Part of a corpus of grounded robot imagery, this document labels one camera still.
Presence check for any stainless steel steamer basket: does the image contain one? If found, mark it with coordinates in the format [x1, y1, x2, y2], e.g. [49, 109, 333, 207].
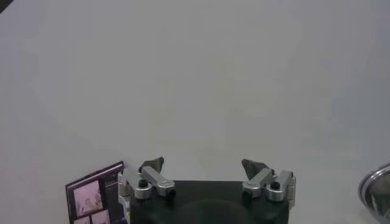
[358, 162, 390, 224]

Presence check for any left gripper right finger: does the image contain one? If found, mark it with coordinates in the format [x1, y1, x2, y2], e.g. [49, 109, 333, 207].
[241, 158, 296, 201]

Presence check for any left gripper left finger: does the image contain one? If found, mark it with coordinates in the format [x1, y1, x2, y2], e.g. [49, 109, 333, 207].
[118, 156, 177, 200]

